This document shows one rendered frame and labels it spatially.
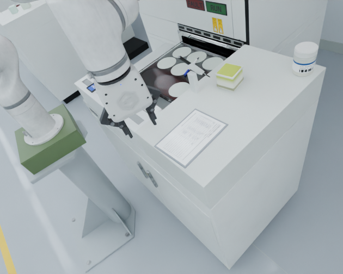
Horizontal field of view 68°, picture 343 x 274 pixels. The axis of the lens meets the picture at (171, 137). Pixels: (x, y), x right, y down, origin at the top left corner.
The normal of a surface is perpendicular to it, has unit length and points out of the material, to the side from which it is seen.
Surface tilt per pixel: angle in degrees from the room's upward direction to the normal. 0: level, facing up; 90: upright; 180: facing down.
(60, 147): 90
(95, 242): 0
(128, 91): 87
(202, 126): 0
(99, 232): 0
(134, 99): 89
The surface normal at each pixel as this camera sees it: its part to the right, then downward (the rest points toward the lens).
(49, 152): 0.52, 0.55
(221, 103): -0.25, -0.64
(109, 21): 0.89, 0.12
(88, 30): 0.32, 0.64
